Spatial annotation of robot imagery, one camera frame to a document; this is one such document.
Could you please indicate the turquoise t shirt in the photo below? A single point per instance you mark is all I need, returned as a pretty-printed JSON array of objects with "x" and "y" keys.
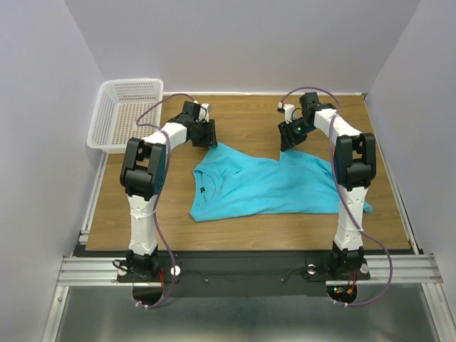
[{"x": 230, "y": 184}]

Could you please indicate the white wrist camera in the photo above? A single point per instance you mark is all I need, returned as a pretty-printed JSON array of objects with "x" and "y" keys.
[
  {"x": 205, "y": 109},
  {"x": 288, "y": 111}
]

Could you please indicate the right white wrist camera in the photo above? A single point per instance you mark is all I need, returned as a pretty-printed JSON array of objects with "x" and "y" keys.
[{"x": 288, "y": 111}]

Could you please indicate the circuit board with leds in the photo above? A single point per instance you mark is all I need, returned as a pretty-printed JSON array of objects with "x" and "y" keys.
[{"x": 346, "y": 293}]

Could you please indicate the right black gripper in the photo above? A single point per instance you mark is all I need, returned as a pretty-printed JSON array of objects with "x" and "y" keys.
[{"x": 287, "y": 139}]

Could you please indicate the aluminium frame rail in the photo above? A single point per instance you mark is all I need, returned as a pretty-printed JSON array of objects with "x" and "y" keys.
[{"x": 407, "y": 269}]

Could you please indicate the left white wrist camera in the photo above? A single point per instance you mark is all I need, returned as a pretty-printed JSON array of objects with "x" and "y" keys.
[{"x": 205, "y": 109}]

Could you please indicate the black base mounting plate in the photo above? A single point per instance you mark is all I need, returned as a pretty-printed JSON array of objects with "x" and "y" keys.
[{"x": 230, "y": 274}]

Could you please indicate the white perforated plastic basket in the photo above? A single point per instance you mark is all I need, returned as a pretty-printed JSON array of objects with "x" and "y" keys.
[{"x": 119, "y": 104}]

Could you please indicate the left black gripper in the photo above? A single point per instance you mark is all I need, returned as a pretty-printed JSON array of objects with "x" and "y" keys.
[{"x": 210, "y": 139}]

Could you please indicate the left white knob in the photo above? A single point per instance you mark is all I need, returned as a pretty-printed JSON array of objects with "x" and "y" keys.
[{"x": 175, "y": 270}]

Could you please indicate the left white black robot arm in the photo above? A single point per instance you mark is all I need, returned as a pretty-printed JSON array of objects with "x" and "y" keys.
[{"x": 143, "y": 174}]

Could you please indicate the right metal knob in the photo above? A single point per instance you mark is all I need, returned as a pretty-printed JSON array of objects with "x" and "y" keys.
[{"x": 311, "y": 269}]

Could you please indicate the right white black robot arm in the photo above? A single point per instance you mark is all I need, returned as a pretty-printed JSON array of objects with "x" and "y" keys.
[{"x": 353, "y": 164}]

